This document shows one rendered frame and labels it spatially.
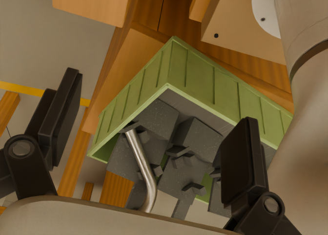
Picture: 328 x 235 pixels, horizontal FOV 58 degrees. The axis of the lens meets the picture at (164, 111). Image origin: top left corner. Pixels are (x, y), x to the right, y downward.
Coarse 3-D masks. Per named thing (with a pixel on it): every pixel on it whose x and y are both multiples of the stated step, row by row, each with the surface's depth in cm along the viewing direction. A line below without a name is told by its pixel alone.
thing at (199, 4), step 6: (192, 0) 62; (198, 0) 58; (204, 0) 58; (192, 6) 60; (198, 6) 59; (204, 6) 59; (192, 12) 60; (198, 12) 60; (204, 12) 60; (192, 18) 61; (198, 18) 61
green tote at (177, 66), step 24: (168, 48) 71; (192, 48) 74; (144, 72) 78; (168, 72) 64; (192, 72) 69; (216, 72) 75; (120, 96) 88; (144, 96) 70; (192, 96) 64; (216, 96) 70; (240, 96) 76; (264, 96) 85; (120, 120) 76; (264, 120) 78; (288, 120) 87; (96, 144) 85
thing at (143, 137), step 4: (140, 132) 79; (144, 132) 79; (140, 136) 79; (144, 136) 79; (148, 136) 80; (124, 140) 81; (140, 140) 80; (144, 140) 79; (148, 140) 80; (128, 144) 81; (152, 164) 84; (152, 168) 81; (156, 168) 80; (160, 168) 81; (140, 172) 82; (156, 172) 80; (160, 172) 81; (140, 176) 83
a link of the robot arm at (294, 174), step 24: (312, 48) 34; (312, 72) 32; (312, 96) 31; (312, 120) 30; (288, 144) 31; (312, 144) 30; (288, 168) 30; (312, 168) 29; (288, 192) 28; (312, 192) 26; (288, 216) 27; (312, 216) 25
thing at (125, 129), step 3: (129, 123) 80; (132, 123) 78; (135, 123) 78; (138, 123) 78; (126, 126) 77; (129, 126) 77; (132, 126) 77; (135, 126) 78; (123, 129) 76; (126, 129) 76; (129, 129) 77; (120, 132) 79; (123, 132) 77
